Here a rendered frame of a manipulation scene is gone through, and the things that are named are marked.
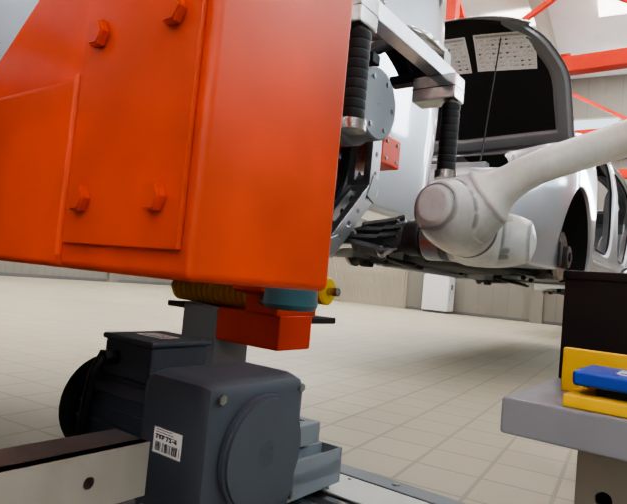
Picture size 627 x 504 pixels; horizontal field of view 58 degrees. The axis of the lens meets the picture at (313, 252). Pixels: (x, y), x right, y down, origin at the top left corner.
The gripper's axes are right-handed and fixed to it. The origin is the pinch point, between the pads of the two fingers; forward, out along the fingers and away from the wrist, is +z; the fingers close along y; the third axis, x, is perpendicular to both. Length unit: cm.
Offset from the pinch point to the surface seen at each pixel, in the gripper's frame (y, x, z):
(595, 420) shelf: -54, 27, -63
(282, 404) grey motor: -54, 17, -27
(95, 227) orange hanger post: -63, 51, -32
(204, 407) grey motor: -61, 25, -25
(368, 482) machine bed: -31, -49, -5
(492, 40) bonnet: 309, -71, 70
